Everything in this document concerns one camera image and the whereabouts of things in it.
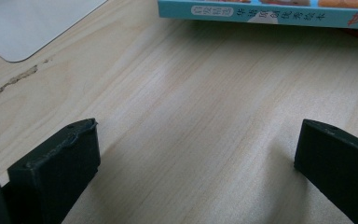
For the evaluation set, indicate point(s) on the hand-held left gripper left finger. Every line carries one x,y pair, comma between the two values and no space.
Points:
59,168

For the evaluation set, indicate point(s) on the white sheet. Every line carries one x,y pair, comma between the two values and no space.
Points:
21,25

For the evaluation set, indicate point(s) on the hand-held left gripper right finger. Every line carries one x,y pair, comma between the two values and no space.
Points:
338,168

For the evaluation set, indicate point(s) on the blue animal picture book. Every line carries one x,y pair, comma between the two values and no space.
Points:
217,12

